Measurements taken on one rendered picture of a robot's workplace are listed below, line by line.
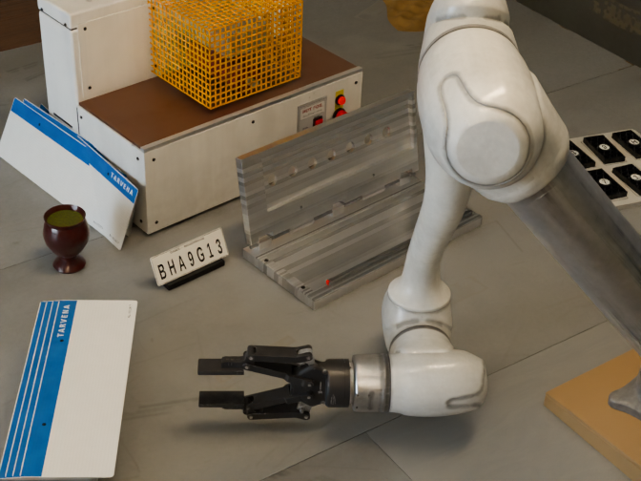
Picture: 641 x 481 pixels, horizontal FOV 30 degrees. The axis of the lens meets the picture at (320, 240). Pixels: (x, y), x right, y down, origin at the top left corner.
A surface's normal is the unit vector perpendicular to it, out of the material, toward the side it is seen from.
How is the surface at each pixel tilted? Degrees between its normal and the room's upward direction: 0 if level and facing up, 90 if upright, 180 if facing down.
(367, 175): 79
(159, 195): 90
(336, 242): 0
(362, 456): 0
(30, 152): 63
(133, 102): 0
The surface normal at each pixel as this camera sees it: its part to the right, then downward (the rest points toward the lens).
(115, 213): -0.73, 0.00
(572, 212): 0.26, 0.33
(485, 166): -0.07, 0.47
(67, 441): 0.04, -0.82
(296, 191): 0.65, 0.29
